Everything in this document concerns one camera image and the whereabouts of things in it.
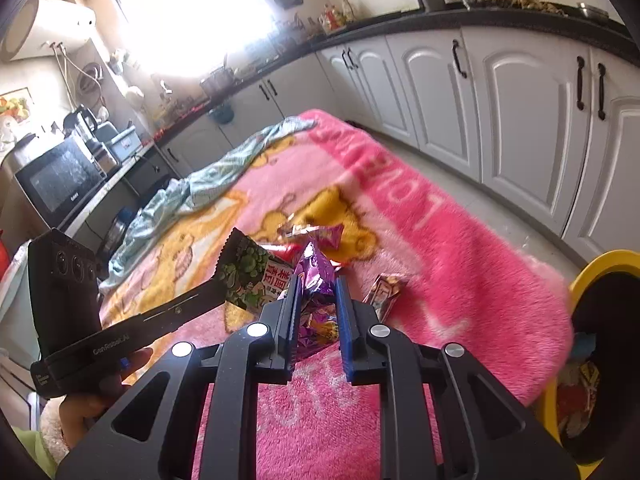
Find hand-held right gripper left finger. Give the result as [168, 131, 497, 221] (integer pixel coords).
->
[55, 276, 306, 480]

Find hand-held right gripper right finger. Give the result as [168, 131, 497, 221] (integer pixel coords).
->
[335, 276, 581, 480]

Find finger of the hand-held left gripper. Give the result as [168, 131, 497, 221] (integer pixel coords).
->
[142, 280, 231, 329]

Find purple snack wrapper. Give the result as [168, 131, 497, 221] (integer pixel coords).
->
[291, 241, 346, 361]

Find green snack packet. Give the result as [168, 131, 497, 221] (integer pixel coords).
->
[212, 227, 301, 311]

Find yellow snack wrapper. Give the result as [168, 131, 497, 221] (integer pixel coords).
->
[559, 360, 601, 437]

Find yellow trash bin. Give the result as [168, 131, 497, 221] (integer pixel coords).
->
[542, 249, 640, 480]

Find person's left hand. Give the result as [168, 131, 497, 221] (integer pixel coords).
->
[57, 347, 153, 450]

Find brown snack wrapper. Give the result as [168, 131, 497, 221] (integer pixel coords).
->
[364, 273, 411, 321]

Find red snack wrapper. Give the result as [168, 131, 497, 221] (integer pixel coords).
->
[260, 242, 306, 264]

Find pink candy wrapper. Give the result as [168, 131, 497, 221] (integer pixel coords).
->
[307, 224, 346, 250]

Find silver candy wrapper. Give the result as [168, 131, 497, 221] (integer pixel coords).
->
[276, 222, 313, 239]

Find pink printed blanket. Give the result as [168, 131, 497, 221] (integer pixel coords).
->
[97, 108, 575, 480]

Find black microwave oven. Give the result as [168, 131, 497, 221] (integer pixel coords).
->
[14, 135, 108, 228]

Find light blue cloth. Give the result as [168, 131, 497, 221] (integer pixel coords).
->
[97, 116, 317, 288]

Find person's yellow-green garment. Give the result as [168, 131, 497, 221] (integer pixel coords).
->
[12, 425, 56, 479]

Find blue storage box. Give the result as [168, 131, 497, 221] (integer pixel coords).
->
[107, 126, 143, 161]

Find black electric jug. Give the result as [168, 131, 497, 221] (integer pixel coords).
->
[62, 105, 101, 143]

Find steel stock pot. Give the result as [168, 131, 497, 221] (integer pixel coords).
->
[200, 67, 236, 98]

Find white lower cabinets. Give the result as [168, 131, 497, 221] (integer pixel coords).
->
[155, 25, 640, 266]

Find white water heater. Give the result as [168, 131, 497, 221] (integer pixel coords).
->
[0, 0, 97, 63]

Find kitchen window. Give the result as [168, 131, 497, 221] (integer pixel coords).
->
[107, 0, 281, 76]

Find red patterned kettle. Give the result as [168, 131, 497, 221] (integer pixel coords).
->
[320, 4, 348, 31]

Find pile of brown roots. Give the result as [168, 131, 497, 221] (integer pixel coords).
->
[492, 0, 568, 15]

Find wall poster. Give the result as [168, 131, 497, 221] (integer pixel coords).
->
[0, 87, 33, 151]

